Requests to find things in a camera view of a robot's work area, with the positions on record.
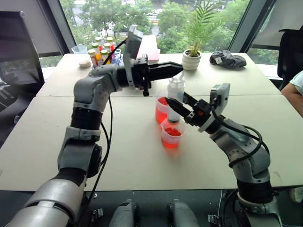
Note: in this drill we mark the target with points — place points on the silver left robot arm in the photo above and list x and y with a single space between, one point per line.
87 89

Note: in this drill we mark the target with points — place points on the small white round sponge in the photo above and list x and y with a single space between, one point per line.
84 64

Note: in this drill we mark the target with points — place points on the white ribbed plant pot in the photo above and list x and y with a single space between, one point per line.
191 61

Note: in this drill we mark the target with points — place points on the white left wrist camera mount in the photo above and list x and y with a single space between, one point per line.
132 43

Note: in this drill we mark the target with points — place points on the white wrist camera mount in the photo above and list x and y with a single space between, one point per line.
132 43
221 94

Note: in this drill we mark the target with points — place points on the dark rounded grey shape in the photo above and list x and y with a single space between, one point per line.
182 214
124 214

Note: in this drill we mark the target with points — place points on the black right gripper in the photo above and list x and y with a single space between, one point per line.
200 112

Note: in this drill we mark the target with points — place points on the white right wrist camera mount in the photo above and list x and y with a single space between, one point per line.
221 94

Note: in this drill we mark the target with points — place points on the tall clear cup red liquid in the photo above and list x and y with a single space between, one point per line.
161 108

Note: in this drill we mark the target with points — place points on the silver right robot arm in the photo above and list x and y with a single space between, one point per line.
251 160

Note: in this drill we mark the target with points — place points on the black mesh office chair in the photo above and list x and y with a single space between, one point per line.
290 54

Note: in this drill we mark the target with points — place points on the clear plastic squeeze bottle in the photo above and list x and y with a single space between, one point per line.
175 92

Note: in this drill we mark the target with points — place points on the short clear cup red liquid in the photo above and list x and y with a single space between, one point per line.
171 137

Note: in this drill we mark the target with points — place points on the red flat box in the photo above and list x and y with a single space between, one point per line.
149 47

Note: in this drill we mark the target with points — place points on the person bare forearm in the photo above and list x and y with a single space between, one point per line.
292 94

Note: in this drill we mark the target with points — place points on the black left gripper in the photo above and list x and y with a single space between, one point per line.
139 73

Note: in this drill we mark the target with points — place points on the green palm plant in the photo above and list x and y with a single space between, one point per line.
201 26

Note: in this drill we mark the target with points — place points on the clear plastic measuring cup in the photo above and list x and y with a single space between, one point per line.
79 51

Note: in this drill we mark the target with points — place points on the green capped orange bottle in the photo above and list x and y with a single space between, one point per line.
92 56
104 55

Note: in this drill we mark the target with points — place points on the dark grey cloth bundle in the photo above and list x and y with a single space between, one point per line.
229 60

